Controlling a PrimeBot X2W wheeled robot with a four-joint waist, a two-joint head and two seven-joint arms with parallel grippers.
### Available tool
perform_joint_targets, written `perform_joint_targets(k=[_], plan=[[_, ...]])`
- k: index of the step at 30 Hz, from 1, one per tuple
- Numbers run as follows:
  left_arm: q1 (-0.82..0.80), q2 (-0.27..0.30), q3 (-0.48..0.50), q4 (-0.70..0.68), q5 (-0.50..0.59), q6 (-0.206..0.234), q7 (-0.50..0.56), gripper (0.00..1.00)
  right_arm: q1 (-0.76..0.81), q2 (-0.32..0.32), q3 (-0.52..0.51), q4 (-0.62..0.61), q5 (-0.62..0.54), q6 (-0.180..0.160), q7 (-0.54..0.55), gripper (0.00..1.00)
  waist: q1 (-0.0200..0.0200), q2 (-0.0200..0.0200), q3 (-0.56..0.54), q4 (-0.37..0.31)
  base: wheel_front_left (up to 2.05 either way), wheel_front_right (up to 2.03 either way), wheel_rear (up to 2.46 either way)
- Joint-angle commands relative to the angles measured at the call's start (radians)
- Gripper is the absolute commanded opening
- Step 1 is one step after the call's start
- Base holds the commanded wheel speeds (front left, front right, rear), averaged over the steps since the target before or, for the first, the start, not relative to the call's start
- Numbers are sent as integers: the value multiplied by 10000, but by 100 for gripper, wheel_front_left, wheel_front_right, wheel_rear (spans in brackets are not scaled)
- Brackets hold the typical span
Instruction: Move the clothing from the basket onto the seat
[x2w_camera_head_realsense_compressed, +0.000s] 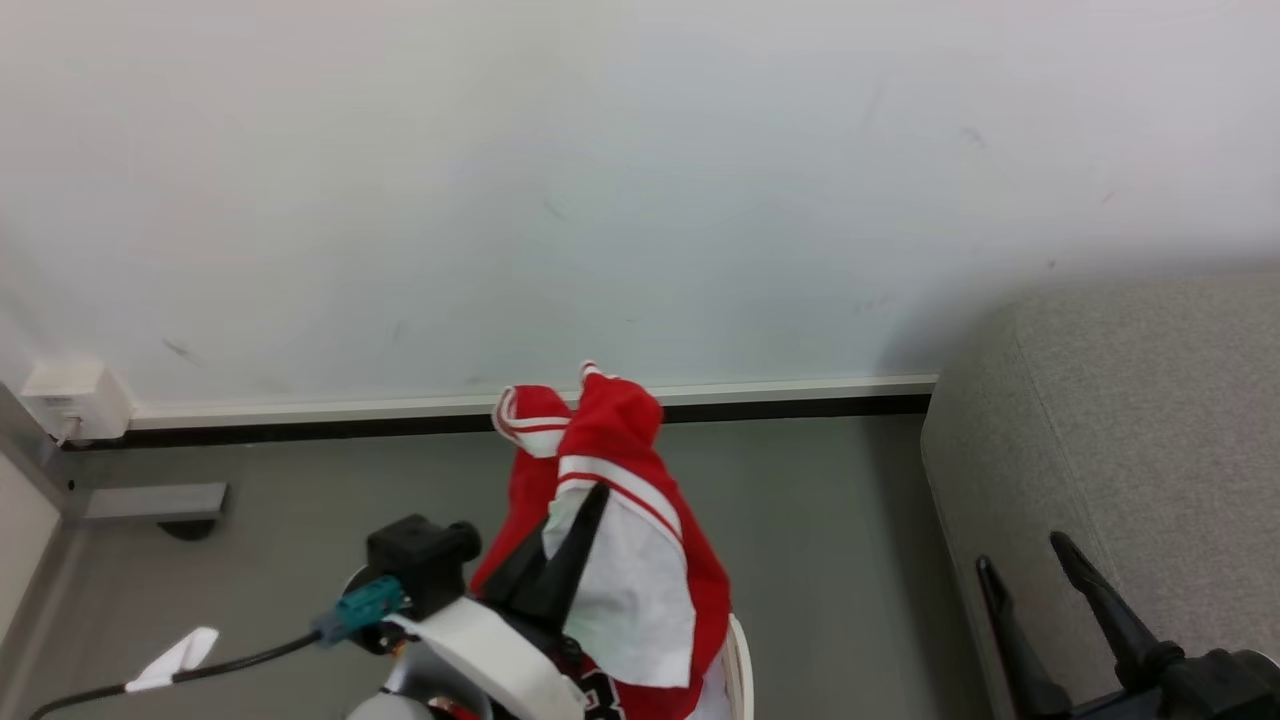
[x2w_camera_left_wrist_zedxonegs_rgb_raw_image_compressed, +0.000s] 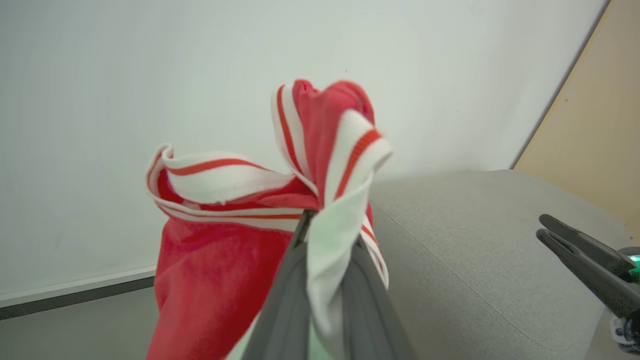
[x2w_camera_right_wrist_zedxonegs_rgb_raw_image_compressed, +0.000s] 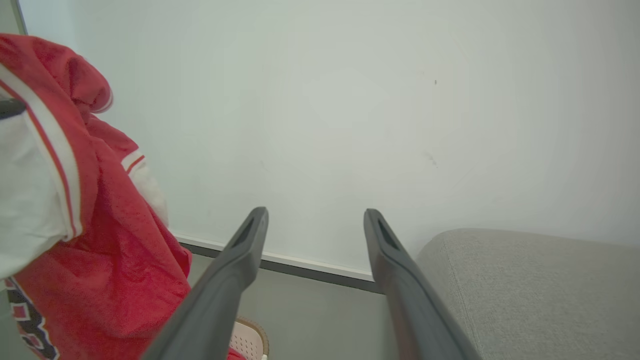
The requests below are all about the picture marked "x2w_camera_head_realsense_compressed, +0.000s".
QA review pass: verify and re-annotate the white cable tag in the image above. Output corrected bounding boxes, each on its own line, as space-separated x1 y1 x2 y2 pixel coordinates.
124 626 220 694

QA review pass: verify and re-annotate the grey metal partition post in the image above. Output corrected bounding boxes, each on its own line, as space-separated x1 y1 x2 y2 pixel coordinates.
0 380 87 525

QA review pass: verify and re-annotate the white plastic laundry basket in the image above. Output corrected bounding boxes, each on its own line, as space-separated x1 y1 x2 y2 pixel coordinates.
722 612 755 720

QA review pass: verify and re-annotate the teal cable connector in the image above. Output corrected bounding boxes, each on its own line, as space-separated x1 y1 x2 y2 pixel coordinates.
314 576 407 647

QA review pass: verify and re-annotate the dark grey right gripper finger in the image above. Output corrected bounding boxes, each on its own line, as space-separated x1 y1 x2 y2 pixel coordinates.
975 555 1075 720
1049 530 1187 693

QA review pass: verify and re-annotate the black cable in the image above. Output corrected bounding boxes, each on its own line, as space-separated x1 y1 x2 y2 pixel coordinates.
28 630 325 720

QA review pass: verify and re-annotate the beige partition panel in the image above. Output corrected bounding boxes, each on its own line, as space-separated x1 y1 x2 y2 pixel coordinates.
0 440 63 651

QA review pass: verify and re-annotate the white and black baseboard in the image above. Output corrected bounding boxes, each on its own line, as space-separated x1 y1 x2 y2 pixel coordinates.
62 374 939 453

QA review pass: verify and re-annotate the white wall socket box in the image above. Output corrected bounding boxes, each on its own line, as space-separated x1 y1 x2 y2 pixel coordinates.
20 360 133 443

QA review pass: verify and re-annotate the grey metal partition foot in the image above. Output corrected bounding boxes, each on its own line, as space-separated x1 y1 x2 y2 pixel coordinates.
82 482 230 542

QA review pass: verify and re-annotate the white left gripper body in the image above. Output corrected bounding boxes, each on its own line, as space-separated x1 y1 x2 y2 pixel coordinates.
384 594 593 720

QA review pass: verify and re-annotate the grey fabric sofa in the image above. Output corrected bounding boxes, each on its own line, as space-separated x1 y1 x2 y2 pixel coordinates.
920 272 1280 720

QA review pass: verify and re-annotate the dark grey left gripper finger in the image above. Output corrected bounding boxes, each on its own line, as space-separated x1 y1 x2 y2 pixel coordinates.
534 483 612 629
482 538 561 615

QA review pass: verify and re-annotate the red and white jersey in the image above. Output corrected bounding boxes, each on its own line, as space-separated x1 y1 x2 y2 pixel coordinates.
468 361 734 720

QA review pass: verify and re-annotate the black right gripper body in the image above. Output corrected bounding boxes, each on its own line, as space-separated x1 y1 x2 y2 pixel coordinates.
1066 646 1280 720

